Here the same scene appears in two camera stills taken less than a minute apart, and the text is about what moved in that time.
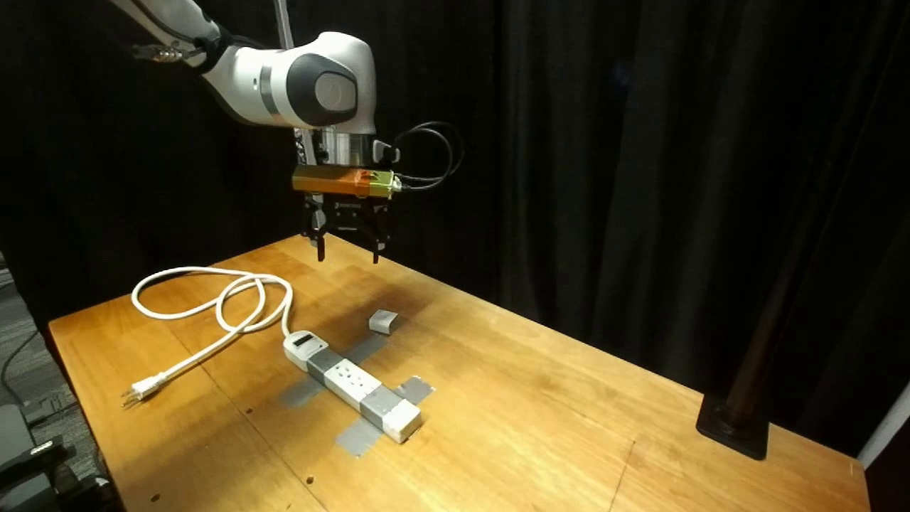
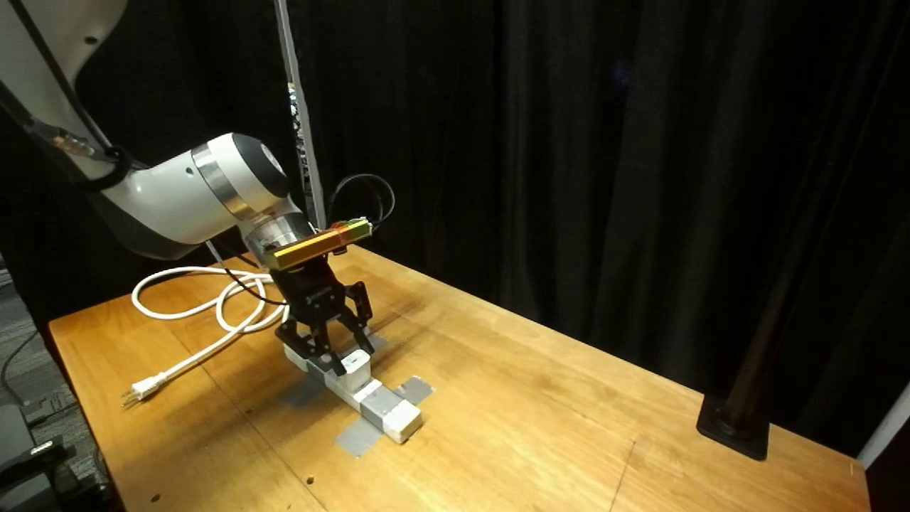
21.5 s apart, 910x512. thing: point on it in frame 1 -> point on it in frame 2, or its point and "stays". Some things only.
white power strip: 353,387 stays
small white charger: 382,320 -> 353,359
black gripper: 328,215 -> 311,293
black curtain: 713,195 stays
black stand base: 740,414 stays
